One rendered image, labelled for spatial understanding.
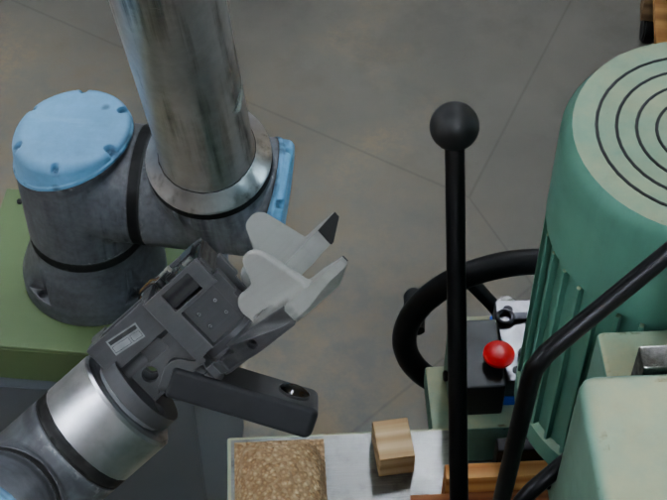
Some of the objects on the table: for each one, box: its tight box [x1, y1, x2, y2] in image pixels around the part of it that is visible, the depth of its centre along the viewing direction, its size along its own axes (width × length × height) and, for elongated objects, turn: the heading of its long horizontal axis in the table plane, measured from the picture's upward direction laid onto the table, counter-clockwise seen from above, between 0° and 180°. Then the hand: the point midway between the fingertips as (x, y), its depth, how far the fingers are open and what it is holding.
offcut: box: [372, 418, 415, 476], centre depth 143 cm, size 4×4×3 cm
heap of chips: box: [234, 438, 328, 500], centre depth 139 cm, size 9×14×4 cm, turn 3°
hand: (349, 240), depth 107 cm, fingers open, 14 cm apart
